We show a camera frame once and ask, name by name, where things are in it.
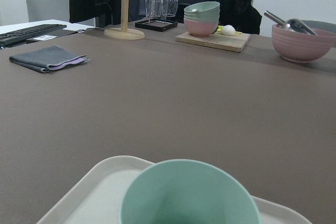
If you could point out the green cup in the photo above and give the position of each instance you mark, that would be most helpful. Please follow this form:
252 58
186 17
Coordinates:
187 191

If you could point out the black glass holder tray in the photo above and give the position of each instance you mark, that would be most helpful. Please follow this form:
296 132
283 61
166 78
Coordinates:
156 24

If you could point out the beige rabbit tray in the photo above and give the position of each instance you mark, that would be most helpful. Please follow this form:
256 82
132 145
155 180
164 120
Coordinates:
98 196

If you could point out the pink bowl under stack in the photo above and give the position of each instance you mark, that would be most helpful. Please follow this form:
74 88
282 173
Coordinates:
200 29

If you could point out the wooden mug tree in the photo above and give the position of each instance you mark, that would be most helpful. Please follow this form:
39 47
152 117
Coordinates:
124 32

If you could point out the bamboo cutting board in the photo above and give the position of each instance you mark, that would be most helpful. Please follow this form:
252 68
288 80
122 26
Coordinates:
218 41

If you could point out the white steamed bun toy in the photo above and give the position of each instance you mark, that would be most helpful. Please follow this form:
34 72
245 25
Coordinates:
228 30

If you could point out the green bowl stack lower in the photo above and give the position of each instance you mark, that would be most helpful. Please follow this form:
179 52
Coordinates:
202 20

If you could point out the green bowl stack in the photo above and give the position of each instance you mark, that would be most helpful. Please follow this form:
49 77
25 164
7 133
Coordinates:
202 15
202 20
202 7

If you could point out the green bowl stack middle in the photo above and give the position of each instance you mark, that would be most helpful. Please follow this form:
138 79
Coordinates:
202 15

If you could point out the purple cloth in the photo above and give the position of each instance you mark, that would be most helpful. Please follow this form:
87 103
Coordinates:
69 63

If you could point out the right wine glass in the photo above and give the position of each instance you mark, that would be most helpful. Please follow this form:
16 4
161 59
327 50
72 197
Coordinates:
169 8

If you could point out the green bowl stack top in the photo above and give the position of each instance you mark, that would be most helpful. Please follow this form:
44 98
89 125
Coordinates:
202 7

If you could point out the grey folded cloth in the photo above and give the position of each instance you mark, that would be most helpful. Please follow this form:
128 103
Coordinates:
39 60

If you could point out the large pink ribbed bowl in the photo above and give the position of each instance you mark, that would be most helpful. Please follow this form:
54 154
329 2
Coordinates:
299 47

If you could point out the steel scoop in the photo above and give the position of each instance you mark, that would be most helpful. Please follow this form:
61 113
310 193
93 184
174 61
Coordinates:
292 24

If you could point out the black keyboard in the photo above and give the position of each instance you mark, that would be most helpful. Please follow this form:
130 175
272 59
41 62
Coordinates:
27 33

